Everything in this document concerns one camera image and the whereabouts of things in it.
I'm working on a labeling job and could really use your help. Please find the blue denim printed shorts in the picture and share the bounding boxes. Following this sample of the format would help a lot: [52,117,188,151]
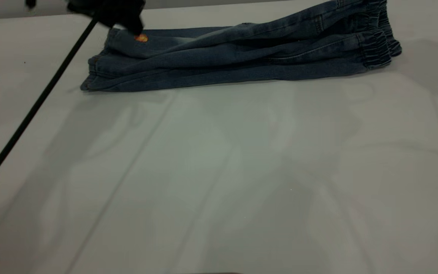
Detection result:
[80,0,403,92]

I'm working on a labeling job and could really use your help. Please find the black braided cable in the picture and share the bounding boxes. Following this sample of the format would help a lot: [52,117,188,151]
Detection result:
[0,18,98,198]

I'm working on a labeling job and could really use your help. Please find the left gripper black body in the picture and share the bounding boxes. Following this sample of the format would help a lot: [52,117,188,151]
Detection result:
[67,0,145,23]

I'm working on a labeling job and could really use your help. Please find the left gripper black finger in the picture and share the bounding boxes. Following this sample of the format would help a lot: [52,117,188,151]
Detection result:
[116,17,144,35]

